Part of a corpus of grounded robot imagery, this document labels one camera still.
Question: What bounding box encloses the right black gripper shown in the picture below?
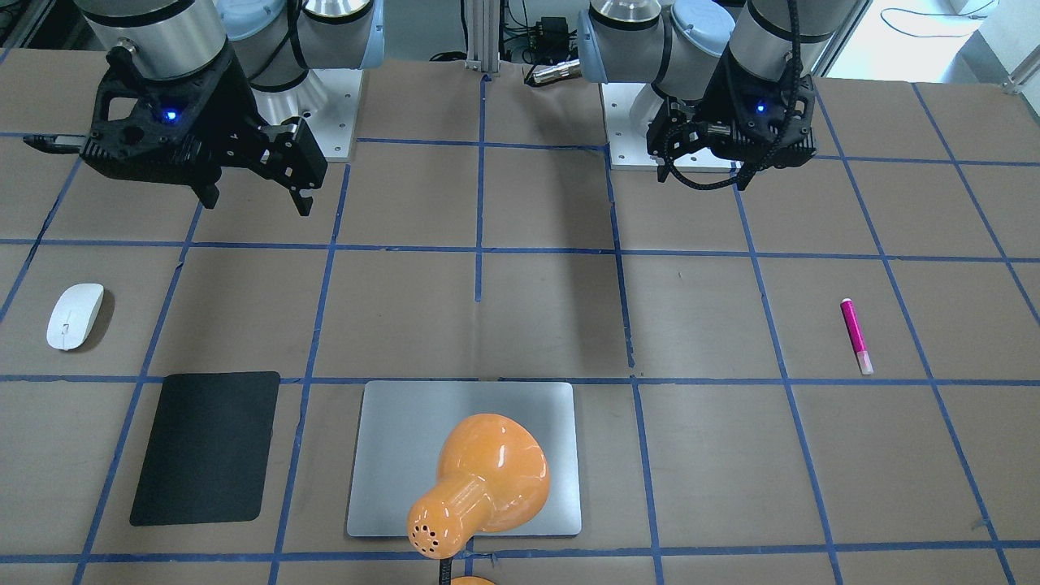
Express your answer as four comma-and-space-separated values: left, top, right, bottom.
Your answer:
81, 41, 328, 217

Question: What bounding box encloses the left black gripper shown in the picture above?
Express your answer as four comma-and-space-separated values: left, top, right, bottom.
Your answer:
647, 63, 818, 189

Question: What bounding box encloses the pink marker pen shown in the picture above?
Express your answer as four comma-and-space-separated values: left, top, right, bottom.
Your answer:
839, 297, 874, 375

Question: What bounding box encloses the white computer mouse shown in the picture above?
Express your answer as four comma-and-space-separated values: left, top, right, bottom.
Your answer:
45, 283, 105, 351

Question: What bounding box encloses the silver laptop notebook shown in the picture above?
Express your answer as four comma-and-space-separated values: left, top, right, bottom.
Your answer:
344, 380, 583, 538

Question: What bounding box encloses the black mousepad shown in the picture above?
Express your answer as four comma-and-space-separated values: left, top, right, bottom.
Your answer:
129, 371, 281, 527

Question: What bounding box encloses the orange desk lamp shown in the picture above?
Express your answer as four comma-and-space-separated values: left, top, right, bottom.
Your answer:
406, 414, 551, 584

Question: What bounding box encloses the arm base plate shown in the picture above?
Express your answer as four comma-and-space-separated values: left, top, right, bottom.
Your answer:
253, 69, 365, 163
600, 83, 740, 181

